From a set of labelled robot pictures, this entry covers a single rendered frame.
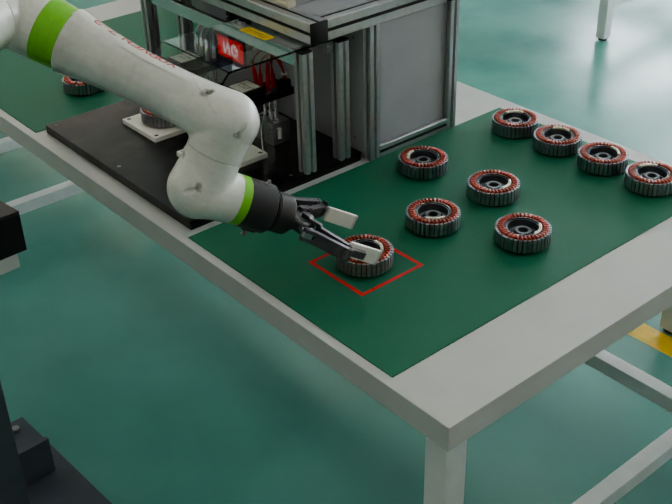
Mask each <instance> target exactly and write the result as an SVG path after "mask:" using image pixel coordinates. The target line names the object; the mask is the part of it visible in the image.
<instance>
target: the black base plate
mask: <svg viewBox="0 0 672 504"><path fill-rule="evenodd" d="M137 114H140V107H139V106H137V105H135V104H133V103H131V102H128V101H126V100H123V101H120V102H117V103H114V104H111V105H108V106H104V107H101V108H98V109H95V110H92V111H89V112H86V113H82V114H79V115H76V116H73V117H70V118H67V119H64V120H61V121H57V122H54V123H51V124H48V125H46V129H47V133H48V134H49V135H51V136H52V137H54V138H55V139H57V140H58V141H60V142H61V143H63V144H64V145H66V146H67V147H69V148H70V149H72V150H73V151H74V152H76V153H77V154H79V155H80V156H82V157H83V158H85V159H86V160H88V161H89V162H91V163H92V164H94V165H95V166H97V167H98V168H100V169H101V170H103V171H104V172H106V173H107V174H109V175H110V176H111V177H113V178H114V179H116V180H117V181H119V182H120V183H122V184H123V185H125V186H126V187H128V188H129V189H131V190H132V191H134V192H135V193H137V194H138V195H140V196H141V197H143V198H144V199H145V200H147V201H148V202H150V203H151V204H153V205H154V206H156V207H157V208H159V209H160V210H162V211H163V212H165V213H166V214H168V215H169V216H171V217H172V218H174V219H175V220H177V221H178V222H180V223H181V224H182V225H184V226H185V227H187V228H188V229H190V230H193V229H196V228H198V227H201V226H203V225H205V224H208V223H210V222H213V221H214V220H207V219H192V218H189V217H186V216H184V215H182V214H180V213H179V212H178V211H177V210H176V209H175V208H174V207H173V206H172V204H171V203H170V201H169V198H168V195H167V180H168V177H169V174H170V172H171V171H172V169H173V167H174V165H175V164H176V162H177V160H178V158H179V157H178V156H177V151H179V150H182V149H184V147H185V145H186V143H187V141H188V138H189V136H188V134H187V132H185V133H182V134H179V135H177V136H174V137H171V138H168V139H165V140H162V141H159V142H157V143H155V142H153V141H151V140H150V139H148V138H146V137H145V136H143V135H141V134H140V133H138V132H136V131H135V130H133V129H131V128H130V127H128V126H126V125H125V124H123V120H122V119H124V118H127V117H130V116H133V115H137ZM279 114H280V115H282V116H284V117H286V118H288V119H289V126H290V140H288V141H285V142H283V143H280V144H277V145H275V146H273V145H271V144H269V143H267V142H265V151H266V152H267V153H268V157H267V158H265V159H262V160H259V161H257V162H254V163H252V164H249V165H246V166H244V167H241V168H239V170H238V173H240V174H243V175H246V176H249V177H252V178H255V179H258V180H261V181H265V182H267V181H268V180H271V184H274V185H276V186H277V188H278V190H279V191H280V192H285V191H288V190H290V189H293V188H295V187H297V186H300V185H302V184H305V183H307V182H309V181H312V180H314V179H317V178H319V177H322V176H324V175H326V174H329V173H331V172H334V171H336V170H339V169H341V168H343V167H346V166H348V165H351V164H353V163H355V162H358V161H360V160H361V152H360V151H358V150H356V149H354V148H352V147H351V157H350V158H348V159H347V158H345V160H343V161H340V160H338V158H334V157H333V138H332V137H330V136H328V135H326V134H323V133H321V132H319V131H317V130H315V132H316V159H317V171H316V172H314V173H313V172H312V171H311V174H309V175H305V174H304V172H300V171H299V163H298V142H297V121H296V120H295V119H293V118H291V117H289V116H287V115H285V114H283V113H281V112H279Z"/></svg>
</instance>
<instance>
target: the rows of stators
mask: <svg viewBox="0 0 672 504"><path fill-rule="evenodd" d="M538 126H539V117H538V116H537V114H535V113H533V112H531V111H529V110H525V109H522V108H520V109H518V108H516V110H515V108H512V109H511V108H509V109H508V108H506V109H502V110H499V111H497V112H496V113H494V114H493V115H492V124H491V129H492V131H493V132H495V133H496V134H497V135H499V136H502V137H505V138H512V139H514V138H515V139H518V138H519V139H521V138H527V137H530V136H533V147H534V149H535V150H537V151H539V152H540V153H542V154H546V155H550V156H553V154H554V157H556V156H558V157H560V156H562V157H564V156H570V155H573V154H576V153H578V154H577V165H578V166H579V168H581V169H582V170H583V171H585V172H588V173H591V174H593V175H594V174H595V175H598V174H599V176H602V174H603V176H613V175H617V174H620V173H622V172H624V171H625V177H624V184H625V186H626V187H627V188H628V189H629V190H631V191H633V192H635V193H637V194H640V195H644V196H647V194H648V196H649V197H650V196H651V195H652V197H659V196H666V195H670V194H672V167H671V166H669V165H667V164H665V163H662V162H660V163H659V162H658V161H656V162H655V161H640V162H635V163H632V164H630V165H629V166H628V160H629V153H628V151H627V150H626V149H624V148H622V147H621V146H619V145H616V144H613V143H609V142H608V143H607V144H606V142H603V143H602V142H592V143H588V144H585V145H583V146H582V137H583V136H582V134H581V133H580V131H578V130H577V129H575V128H573V127H570V126H567V125H566V126H565V125H562V126H561V125H560V124H558V126H557V124H555V125H553V124H551V125H545V126H542V127H539V128H538Z"/></svg>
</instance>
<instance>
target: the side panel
mask: <svg viewBox="0 0 672 504"><path fill-rule="evenodd" d="M459 15H460V0H452V1H449V2H445V3H442V4H439V5H436V6H433V7H430V8H427V9H424V10H421V11H418V12H414V13H411V14H408V15H405V16H402V17H399V18H396V19H393V20H390V21H386V22H383V23H380V24H377V25H374V26H371V27H368V28H366V50H367V152H366V153H363V152H362V158H364V159H366V158H367V160H368V161H372V160H374V158H375V159H377V158H379V157H382V156H384V155H386V154H389V153H391V152H394V151H396V150H398V149H401V148H403V147H406V146H408V145H410V144H413V143H415V142H418V141H420V140H422V139H425V138H427V137H430V136H432V135H434V134H437V133H439V132H442V131H444V130H446V129H449V128H450V127H454V126H455V111H456V87H457V63H458V39H459Z"/></svg>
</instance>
